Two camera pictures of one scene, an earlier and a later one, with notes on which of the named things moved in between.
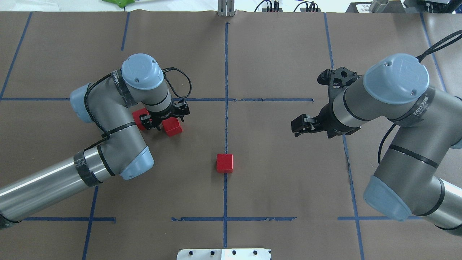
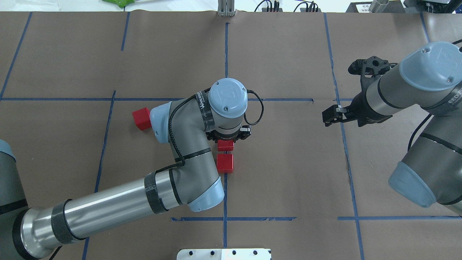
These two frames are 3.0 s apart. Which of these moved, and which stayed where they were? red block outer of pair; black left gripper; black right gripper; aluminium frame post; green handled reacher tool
Moved: black left gripper; black right gripper
Stayed: green handled reacher tool; red block outer of pair; aluminium frame post
